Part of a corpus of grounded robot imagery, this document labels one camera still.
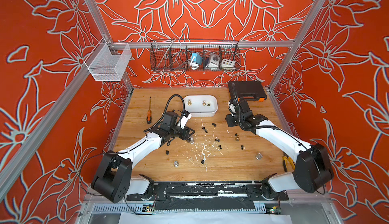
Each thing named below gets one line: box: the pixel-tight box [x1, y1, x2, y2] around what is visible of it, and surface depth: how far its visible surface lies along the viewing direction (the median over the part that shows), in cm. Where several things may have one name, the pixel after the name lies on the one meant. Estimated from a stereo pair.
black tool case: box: [227, 81, 267, 102], surface depth 115 cm
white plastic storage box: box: [184, 94, 219, 118], surface depth 109 cm
